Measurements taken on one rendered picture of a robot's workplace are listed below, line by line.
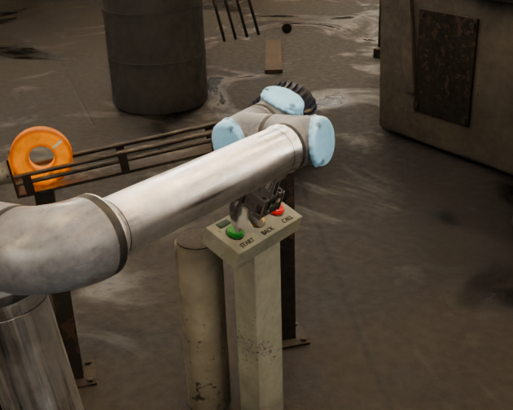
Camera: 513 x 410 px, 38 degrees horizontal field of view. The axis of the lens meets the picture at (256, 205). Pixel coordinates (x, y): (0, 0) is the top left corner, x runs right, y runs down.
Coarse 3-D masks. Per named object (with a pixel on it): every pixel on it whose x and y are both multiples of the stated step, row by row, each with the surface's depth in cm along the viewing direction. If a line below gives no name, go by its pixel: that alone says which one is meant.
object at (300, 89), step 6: (282, 84) 370; (288, 84) 370; (294, 84) 377; (294, 90) 369; (300, 90) 372; (306, 90) 371; (300, 96) 363; (306, 96) 372; (312, 96) 377; (252, 102) 363; (306, 102) 369; (312, 102) 375; (306, 108) 361; (312, 108) 369; (306, 114) 362; (312, 114) 370
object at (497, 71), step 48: (384, 0) 373; (432, 0) 348; (480, 0) 327; (384, 48) 382; (432, 48) 355; (480, 48) 334; (384, 96) 392; (432, 96) 363; (480, 96) 342; (432, 144) 374; (480, 144) 349
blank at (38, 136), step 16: (32, 128) 191; (48, 128) 192; (16, 144) 190; (32, 144) 191; (48, 144) 192; (64, 144) 193; (16, 160) 191; (64, 160) 195; (32, 176) 194; (64, 176) 196
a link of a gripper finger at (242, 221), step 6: (240, 210) 168; (246, 210) 167; (240, 216) 169; (246, 216) 167; (234, 222) 170; (240, 222) 169; (246, 222) 168; (234, 228) 172; (240, 228) 170; (246, 228) 169; (252, 228) 168
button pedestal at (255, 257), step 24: (288, 216) 185; (216, 240) 173; (240, 240) 174; (264, 240) 176; (240, 264) 174; (264, 264) 182; (240, 288) 185; (264, 288) 184; (240, 312) 188; (264, 312) 187; (240, 336) 192; (264, 336) 190; (240, 360) 195; (264, 360) 193; (240, 384) 199; (264, 384) 196; (240, 408) 208; (264, 408) 199; (288, 408) 208
